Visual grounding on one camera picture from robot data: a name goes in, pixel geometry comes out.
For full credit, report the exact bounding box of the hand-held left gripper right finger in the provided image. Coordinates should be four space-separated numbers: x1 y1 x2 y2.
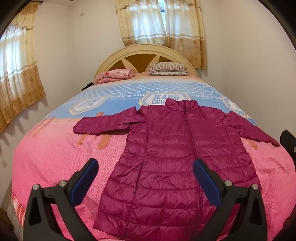
193 158 275 241

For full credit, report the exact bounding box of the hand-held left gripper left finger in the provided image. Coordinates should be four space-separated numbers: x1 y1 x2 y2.
23 158 100 241

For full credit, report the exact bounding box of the magenta puffer jacket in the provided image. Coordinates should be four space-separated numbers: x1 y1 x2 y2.
73 98 281 241

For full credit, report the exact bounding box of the pink and blue printed bedspread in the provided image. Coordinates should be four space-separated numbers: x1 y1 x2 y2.
10 75 296 241

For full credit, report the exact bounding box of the red plaid bed sheet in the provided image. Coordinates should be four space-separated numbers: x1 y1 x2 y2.
11 189 26 226

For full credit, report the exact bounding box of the pink floral folded blanket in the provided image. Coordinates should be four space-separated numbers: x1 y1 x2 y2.
92 68 136 85

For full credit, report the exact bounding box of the striped pillow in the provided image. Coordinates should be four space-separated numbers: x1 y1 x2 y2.
148 62 190 76

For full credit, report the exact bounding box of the beige patterned curtain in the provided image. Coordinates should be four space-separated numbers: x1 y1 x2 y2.
115 0 167 47
0 2 46 133
164 0 207 69

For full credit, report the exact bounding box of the cream wooden headboard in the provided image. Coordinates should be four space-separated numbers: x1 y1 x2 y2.
94 44 199 78

